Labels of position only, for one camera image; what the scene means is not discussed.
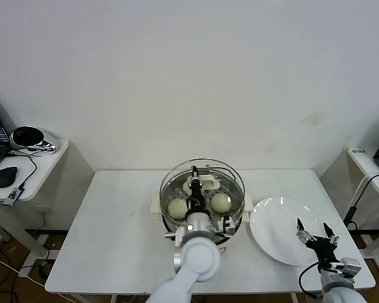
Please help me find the grey usb dongle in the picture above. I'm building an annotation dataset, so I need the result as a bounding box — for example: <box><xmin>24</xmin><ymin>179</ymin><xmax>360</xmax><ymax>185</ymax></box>
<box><xmin>2</xmin><ymin>186</ymin><xmax>23</xmax><ymax>206</ymax></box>

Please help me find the white side table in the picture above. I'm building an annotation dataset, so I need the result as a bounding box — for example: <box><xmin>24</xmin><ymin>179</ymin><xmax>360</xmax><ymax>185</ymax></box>
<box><xmin>347</xmin><ymin>146</ymin><xmax>379</xmax><ymax>277</ymax></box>
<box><xmin>0</xmin><ymin>138</ymin><xmax>71</xmax><ymax>269</ymax></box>

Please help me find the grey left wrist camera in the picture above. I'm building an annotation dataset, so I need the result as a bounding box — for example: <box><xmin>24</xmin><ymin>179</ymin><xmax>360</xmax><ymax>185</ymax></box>
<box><xmin>220</xmin><ymin>215</ymin><xmax>238</xmax><ymax>237</ymax></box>

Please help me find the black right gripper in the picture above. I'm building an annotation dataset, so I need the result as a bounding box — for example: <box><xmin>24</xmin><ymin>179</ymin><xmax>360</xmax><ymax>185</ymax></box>
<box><xmin>296</xmin><ymin>218</ymin><xmax>340</xmax><ymax>264</ymax></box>

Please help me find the black cooker power cord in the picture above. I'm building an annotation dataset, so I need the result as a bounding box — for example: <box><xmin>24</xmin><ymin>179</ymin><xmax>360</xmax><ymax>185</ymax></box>
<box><xmin>208</xmin><ymin>166</ymin><xmax>238</xmax><ymax>184</ymax></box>

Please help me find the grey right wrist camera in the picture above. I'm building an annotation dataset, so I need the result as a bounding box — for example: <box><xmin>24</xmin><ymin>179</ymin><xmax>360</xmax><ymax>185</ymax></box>
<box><xmin>328</xmin><ymin>258</ymin><xmax>363</xmax><ymax>278</ymax></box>

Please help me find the black usb cable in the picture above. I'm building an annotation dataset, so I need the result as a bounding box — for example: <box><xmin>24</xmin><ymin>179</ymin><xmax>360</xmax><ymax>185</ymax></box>
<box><xmin>8</xmin><ymin>150</ymin><xmax>39</xmax><ymax>191</ymax></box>

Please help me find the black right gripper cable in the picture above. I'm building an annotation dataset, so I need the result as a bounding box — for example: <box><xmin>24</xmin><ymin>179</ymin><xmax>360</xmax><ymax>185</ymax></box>
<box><xmin>298</xmin><ymin>261</ymin><xmax>323</xmax><ymax>299</ymax></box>

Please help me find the chrome device with black top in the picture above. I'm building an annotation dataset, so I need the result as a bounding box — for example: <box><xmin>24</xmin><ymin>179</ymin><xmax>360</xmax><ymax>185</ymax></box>
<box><xmin>11</xmin><ymin>125</ymin><xmax>58</xmax><ymax>155</ymax></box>

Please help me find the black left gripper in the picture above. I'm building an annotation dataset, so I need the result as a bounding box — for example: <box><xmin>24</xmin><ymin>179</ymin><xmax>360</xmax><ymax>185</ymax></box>
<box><xmin>186</xmin><ymin>165</ymin><xmax>209</xmax><ymax>214</ymax></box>

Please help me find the black computer mouse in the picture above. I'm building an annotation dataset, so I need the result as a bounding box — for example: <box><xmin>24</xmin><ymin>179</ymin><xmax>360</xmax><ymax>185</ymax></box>
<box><xmin>0</xmin><ymin>165</ymin><xmax>19</xmax><ymax>188</ymax></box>

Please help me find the stainless steel steamer basket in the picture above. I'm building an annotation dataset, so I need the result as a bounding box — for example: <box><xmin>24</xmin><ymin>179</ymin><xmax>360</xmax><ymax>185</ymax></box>
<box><xmin>150</xmin><ymin>169</ymin><xmax>254</xmax><ymax>246</ymax></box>

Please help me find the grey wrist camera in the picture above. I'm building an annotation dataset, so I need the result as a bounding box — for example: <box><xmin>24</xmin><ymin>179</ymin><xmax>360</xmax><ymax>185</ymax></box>
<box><xmin>220</xmin><ymin>215</ymin><xmax>238</xmax><ymax>237</ymax></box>
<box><xmin>328</xmin><ymin>258</ymin><xmax>363</xmax><ymax>278</ymax></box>

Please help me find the white round plate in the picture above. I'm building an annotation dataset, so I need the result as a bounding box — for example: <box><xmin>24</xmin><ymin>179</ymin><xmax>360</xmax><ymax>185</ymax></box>
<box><xmin>249</xmin><ymin>197</ymin><xmax>330</xmax><ymax>267</ymax></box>

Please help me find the white steamed baozi bun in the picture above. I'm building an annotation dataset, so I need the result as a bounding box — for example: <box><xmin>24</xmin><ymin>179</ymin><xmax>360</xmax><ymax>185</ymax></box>
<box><xmin>167</xmin><ymin>199</ymin><xmax>190</xmax><ymax>220</ymax></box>
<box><xmin>210</xmin><ymin>193</ymin><xmax>232</xmax><ymax>214</ymax></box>

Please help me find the white black charger cable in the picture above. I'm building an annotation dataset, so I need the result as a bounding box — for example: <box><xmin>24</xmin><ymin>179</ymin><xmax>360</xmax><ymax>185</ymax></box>
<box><xmin>343</xmin><ymin>170</ymin><xmax>379</xmax><ymax>232</ymax></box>

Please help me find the glass lid with cream handle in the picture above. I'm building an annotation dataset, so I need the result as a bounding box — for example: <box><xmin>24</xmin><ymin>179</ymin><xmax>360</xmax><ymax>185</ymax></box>
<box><xmin>159</xmin><ymin>157</ymin><xmax>246</xmax><ymax>234</ymax></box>

